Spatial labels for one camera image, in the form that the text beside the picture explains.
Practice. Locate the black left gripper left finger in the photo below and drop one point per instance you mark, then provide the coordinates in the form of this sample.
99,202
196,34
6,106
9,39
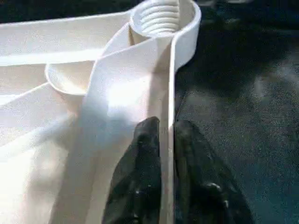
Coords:
135,186

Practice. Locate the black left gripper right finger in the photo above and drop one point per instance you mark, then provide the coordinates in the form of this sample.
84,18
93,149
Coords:
205,186

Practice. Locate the black work mat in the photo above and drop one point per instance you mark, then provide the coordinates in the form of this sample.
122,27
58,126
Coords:
243,93

